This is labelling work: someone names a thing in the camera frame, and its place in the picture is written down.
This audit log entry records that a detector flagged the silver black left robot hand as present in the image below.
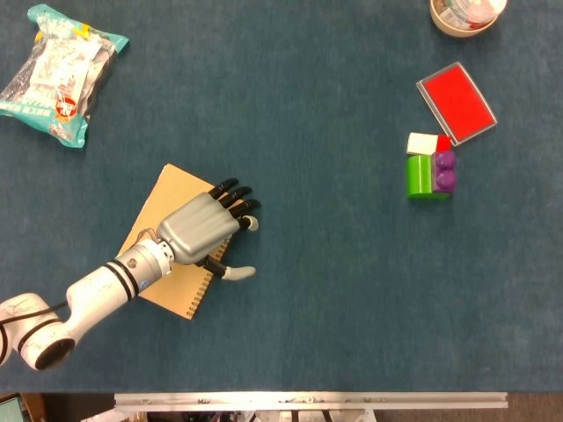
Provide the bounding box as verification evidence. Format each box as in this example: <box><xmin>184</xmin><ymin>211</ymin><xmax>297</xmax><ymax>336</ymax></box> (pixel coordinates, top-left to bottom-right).
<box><xmin>157</xmin><ymin>177</ymin><xmax>262</xmax><ymax>282</ymax></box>

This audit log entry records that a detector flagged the tan spiral notebook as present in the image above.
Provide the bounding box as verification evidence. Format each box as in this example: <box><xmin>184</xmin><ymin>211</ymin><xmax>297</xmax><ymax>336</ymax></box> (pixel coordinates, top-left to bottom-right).
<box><xmin>114</xmin><ymin>163</ymin><xmax>234</xmax><ymax>322</ymax></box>

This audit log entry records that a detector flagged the teal snack bag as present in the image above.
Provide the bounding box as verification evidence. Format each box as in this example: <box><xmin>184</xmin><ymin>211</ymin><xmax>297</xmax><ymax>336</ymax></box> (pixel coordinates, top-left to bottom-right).
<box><xmin>0</xmin><ymin>3</ymin><xmax>131</xmax><ymax>151</ymax></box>

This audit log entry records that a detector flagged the blue felt table cloth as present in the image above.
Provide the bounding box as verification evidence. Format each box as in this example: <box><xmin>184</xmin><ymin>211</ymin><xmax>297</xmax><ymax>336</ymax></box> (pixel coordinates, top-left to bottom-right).
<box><xmin>0</xmin><ymin>0</ymin><xmax>563</xmax><ymax>394</ymax></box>

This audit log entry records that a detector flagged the green rounded toy block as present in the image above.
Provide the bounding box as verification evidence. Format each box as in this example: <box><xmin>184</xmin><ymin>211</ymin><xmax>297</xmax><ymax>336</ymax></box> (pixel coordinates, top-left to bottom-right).
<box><xmin>405</xmin><ymin>154</ymin><xmax>452</xmax><ymax>201</ymax></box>

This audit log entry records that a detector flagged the white toy block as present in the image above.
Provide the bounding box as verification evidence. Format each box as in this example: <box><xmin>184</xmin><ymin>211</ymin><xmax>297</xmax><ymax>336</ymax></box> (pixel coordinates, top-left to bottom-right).
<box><xmin>406</xmin><ymin>132</ymin><xmax>440</xmax><ymax>156</ymax></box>

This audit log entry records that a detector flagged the purple studded toy block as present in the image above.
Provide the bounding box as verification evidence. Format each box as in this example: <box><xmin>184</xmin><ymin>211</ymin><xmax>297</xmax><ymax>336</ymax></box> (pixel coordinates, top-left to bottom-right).
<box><xmin>431</xmin><ymin>149</ymin><xmax>458</xmax><ymax>194</ymax></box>

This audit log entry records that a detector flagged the green screen device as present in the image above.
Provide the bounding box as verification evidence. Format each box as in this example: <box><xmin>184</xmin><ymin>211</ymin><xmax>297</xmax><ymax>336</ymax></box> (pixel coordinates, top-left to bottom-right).
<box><xmin>0</xmin><ymin>394</ymin><xmax>23</xmax><ymax>422</ymax></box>

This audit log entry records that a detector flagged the red ink pad case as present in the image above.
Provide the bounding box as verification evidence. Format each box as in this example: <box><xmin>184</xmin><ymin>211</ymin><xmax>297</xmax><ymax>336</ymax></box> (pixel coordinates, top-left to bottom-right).
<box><xmin>415</xmin><ymin>61</ymin><xmax>498</xmax><ymax>148</ymax></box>

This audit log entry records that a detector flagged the cream round bowl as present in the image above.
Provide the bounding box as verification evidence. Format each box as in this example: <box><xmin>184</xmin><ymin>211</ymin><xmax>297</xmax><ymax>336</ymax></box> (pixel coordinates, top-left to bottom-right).
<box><xmin>429</xmin><ymin>0</ymin><xmax>502</xmax><ymax>39</ymax></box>

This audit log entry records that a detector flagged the clear plastic round container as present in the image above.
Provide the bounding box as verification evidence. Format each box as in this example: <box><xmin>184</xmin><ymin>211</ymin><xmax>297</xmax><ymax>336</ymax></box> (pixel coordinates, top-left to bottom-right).
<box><xmin>439</xmin><ymin>0</ymin><xmax>508</xmax><ymax>25</ymax></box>

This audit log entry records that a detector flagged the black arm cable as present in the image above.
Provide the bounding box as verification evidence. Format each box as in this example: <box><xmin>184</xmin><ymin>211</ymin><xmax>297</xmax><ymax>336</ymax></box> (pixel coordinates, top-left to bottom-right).
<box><xmin>0</xmin><ymin>302</ymin><xmax>70</xmax><ymax>366</ymax></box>

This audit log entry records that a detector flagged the aluminium profile rail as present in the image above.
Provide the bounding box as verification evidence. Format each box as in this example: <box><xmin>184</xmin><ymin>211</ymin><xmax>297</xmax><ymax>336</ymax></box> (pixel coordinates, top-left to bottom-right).
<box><xmin>113</xmin><ymin>392</ymin><xmax>508</xmax><ymax>412</ymax></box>

